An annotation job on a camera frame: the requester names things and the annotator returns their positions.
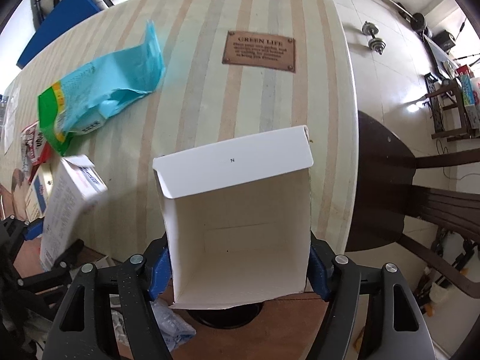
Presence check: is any white blue medicine box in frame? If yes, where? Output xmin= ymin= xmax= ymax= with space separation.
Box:
xmin=25 ymin=163 xmax=54 ymax=222

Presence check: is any long white medicine box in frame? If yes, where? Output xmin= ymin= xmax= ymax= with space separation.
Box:
xmin=40 ymin=154 xmax=107 ymax=271

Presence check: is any white carton box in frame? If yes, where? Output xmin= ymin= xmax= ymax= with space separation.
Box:
xmin=152 ymin=125 xmax=313 ymax=310

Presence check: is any blue plastic wrapper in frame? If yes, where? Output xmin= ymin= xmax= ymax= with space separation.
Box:
xmin=151 ymin=298 xmax=196 ymax=352

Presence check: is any red white snack wrapper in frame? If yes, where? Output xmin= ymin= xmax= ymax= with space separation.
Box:
xmin=20 ymin=121 xmax=52 ymax=176

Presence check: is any dark wooden chair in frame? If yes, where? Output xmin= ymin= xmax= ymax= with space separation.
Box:
xmin=346 ymin=112 xmax=479 ymax=298

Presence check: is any black round lid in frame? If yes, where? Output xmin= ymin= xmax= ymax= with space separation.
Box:
xmin=187 ymin=302 xmax=264 ymax=330

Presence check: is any clear plastic bag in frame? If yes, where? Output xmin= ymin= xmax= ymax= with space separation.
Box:
xmin=1 ymin=81 xmax=21 ymax=155

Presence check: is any green and cyan plastic bag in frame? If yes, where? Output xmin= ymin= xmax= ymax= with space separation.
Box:
xmin=37 ymin=20 xmax=165 ymax=155

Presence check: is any striped and brown table mat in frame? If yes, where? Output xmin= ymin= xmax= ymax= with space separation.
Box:
xmin=0 ymin=0 xmax=360 ymax=360

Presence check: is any brown leather mat label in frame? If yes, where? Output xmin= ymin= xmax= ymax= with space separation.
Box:
xmin=222 ymin=30 xmax=295 ymax=73

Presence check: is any blue folded mat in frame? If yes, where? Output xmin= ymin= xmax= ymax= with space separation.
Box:
xmin=16 ymin=0 xmax=100 ymax=69

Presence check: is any chrome dumbbell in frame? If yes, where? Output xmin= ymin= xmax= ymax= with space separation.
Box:
xmin=361 ymin=21 xmax=386 ymax=55

